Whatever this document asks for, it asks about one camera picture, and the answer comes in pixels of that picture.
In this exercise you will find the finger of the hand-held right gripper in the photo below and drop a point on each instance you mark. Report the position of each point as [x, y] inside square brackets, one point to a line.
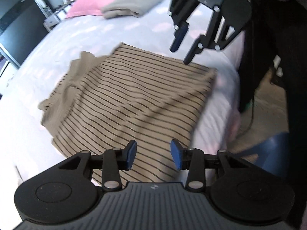
[181, 33]
[195, 50]

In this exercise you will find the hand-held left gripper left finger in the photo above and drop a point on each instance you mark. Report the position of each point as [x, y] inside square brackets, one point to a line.
[130, 154]

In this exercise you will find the bedside table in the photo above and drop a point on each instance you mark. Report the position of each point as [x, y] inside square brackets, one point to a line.
[51, 20]

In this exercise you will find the polka dot bed sheet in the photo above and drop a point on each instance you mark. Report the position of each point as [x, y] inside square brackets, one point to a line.
[28, 76]

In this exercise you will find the brown striped shirt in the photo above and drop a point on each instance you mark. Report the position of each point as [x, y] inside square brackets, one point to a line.
[132, 88]

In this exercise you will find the dark wardrobe sliding door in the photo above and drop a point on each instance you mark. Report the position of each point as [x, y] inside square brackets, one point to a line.
[14, 24]

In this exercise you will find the person's black clothing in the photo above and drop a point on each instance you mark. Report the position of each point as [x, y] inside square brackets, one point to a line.
[297, 100]

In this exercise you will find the pink pillow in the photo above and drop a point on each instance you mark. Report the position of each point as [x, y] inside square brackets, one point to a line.
[96, 0]

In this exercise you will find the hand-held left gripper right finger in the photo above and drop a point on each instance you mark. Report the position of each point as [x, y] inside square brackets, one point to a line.
[176, 154]

